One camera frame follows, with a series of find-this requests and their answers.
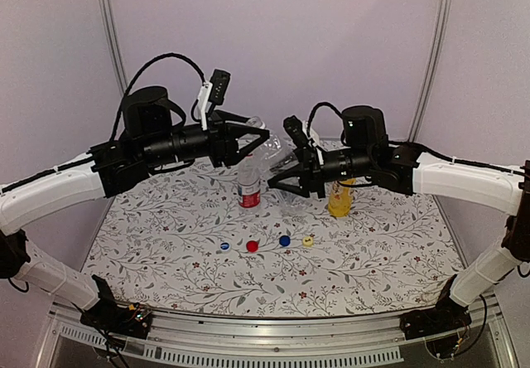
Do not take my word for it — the blue Pepsi bottle cap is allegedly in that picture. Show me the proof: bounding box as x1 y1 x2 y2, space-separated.
279 235 291 247

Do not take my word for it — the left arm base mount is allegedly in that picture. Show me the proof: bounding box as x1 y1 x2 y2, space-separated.
80 274 152 340

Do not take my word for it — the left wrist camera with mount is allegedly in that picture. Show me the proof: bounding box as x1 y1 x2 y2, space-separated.
191 69 231 131

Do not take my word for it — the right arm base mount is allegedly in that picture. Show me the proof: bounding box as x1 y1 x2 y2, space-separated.
399 296 471 360

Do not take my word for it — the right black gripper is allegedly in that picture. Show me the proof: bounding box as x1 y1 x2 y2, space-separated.
267 145 373 198

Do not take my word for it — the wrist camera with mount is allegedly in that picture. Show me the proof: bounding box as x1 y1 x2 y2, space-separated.
191 69 231 131
283 115 324 165

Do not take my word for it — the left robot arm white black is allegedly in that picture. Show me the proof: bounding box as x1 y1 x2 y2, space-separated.
1 82 269 330

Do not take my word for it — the right black camera cable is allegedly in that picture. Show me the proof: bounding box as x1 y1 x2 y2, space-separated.
306 101 345 128

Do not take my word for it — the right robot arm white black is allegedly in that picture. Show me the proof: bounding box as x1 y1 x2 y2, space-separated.
267 105 529 332

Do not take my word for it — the right aluminium corner post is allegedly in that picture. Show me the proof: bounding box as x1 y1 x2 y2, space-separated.
407 0 452 143

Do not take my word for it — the left aluminium corner post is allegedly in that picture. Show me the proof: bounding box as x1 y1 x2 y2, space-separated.
98 0 129 98

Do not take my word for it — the aluminium corner post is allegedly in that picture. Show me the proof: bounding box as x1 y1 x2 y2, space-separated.
407 0 452 143
98 0 129 98

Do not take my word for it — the left black camera cable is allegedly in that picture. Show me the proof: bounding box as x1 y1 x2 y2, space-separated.
109 51 206 141

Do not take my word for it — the clear plastic bottle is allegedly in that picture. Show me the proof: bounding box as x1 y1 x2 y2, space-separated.
246 115 303 203

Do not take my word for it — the pale yellow bottle cap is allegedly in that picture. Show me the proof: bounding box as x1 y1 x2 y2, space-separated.
301 236 314 247

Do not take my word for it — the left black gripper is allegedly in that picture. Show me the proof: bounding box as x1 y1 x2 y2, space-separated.
142 110 271 168

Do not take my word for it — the red-capped clear bottle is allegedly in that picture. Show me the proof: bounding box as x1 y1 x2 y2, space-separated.
237 154 261 214

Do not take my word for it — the black camera cable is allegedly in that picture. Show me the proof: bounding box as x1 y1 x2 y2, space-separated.
109 51 206 141
306 101 345 128

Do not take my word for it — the red bottle cap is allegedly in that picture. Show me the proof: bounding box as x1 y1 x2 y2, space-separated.
246 240 259 253

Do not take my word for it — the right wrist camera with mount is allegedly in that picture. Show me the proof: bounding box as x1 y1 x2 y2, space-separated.
283 115 324 165

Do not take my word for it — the white blue bottle cap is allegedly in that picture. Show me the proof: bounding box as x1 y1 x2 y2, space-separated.
219 241 231 252

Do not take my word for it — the floral patterned table mat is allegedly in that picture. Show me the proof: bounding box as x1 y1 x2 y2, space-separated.
83 160 463 317

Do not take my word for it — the aluminium front rail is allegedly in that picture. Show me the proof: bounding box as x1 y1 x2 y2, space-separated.
36 293 523 367

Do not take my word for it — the Pepsi bottle blue label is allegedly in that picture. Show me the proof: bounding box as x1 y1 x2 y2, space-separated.
278 191 310 215

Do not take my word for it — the yellow juice bottle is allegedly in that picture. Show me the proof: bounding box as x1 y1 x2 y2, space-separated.
328 178 356 218

